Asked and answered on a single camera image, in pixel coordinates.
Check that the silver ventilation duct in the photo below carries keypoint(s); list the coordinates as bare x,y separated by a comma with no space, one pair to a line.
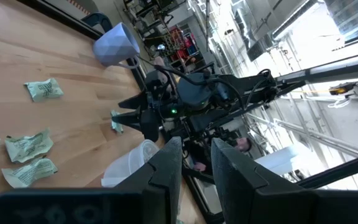
353,15

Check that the clear plastic cup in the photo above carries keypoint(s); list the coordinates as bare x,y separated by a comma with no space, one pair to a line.
126,166

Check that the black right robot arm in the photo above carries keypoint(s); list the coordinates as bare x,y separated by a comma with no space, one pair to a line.
197,93

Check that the yellow black hanging device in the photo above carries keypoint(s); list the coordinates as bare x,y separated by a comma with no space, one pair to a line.
340,89

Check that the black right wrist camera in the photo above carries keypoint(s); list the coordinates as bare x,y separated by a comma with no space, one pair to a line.
155,81

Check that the lavender faceted mug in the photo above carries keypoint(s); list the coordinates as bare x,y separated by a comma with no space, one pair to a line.
115,45

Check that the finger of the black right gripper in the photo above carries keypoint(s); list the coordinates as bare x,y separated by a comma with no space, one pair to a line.
135,102
129,119

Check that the black overhead gantry beam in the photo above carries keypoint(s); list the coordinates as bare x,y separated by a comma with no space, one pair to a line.
337,68

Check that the red storage rack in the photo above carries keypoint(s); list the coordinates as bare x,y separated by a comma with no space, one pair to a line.
182,46

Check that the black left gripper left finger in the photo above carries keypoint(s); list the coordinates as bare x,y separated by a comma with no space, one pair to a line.
163,180

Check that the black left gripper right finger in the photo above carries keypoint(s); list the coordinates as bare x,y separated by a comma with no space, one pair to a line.
238,186

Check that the person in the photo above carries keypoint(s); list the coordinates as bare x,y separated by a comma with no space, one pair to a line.
243,144

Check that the black table clamp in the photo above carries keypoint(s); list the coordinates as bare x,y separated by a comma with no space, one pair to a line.
96,20

